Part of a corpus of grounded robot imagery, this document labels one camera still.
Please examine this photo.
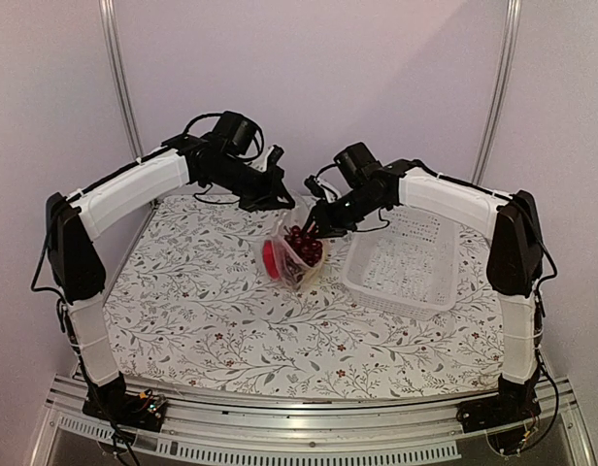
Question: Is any left aluminium post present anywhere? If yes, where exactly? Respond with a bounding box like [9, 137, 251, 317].
[99, 0, 144, 159]

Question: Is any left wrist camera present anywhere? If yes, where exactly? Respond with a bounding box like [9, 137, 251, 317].
[212, 111, 260, 156]

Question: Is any aluminium front rail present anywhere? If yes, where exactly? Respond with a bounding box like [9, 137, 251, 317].
[30, 375, 598, 465]

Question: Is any red bell pepper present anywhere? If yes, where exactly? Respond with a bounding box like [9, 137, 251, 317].
[262, 240, 280, 281]

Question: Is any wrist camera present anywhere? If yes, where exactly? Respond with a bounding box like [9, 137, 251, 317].
[212, 111, 260, 156]
[333, 142, 382, 188]

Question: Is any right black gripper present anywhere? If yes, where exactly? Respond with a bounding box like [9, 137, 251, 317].
[300, 185, 384, 239]

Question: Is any floral tablecloth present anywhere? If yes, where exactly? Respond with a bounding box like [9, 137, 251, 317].
[104, 196, 503, 399]

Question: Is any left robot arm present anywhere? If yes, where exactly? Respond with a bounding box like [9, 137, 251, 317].
[45, 135, 295, 421]

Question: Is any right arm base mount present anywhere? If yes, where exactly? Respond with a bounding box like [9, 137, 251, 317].
[456, 393, 541, 456]

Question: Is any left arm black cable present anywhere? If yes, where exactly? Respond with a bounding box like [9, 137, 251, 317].
[182, 113, 222, 140]

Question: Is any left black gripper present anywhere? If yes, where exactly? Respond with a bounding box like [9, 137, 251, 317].
[206, 155, 297, 213]

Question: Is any clear zip top bag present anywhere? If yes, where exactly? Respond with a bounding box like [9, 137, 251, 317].
[252, 191, 328, 291]

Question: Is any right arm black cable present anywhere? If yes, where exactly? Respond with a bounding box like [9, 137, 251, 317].
[516, 368, 561, 455]

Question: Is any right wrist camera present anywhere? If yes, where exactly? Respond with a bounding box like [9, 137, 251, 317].
[333, 142, 382, 188]

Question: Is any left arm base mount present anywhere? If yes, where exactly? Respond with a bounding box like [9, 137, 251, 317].
[83, 387, 168, 433]

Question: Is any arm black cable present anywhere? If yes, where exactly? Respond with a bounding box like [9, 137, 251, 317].
[516, 368, 561, 455]
[182, 113, 222, 140]

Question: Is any dark red grapes bunch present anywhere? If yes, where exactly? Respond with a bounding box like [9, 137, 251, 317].
[282, 225, 324, 287]

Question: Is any right aluminium post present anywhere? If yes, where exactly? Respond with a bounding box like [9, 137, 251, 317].
[472, 0, 522, 184]

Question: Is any white plastic basket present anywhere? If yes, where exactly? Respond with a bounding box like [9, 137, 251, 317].
[341, 207, 459, 320]

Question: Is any aluminium post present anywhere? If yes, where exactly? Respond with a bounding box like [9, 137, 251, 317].
[472, 0, 522, 184]
[99, 0, 144, 159]

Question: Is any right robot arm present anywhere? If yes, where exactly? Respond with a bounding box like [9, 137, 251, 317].
[302, 159, 548, 423]

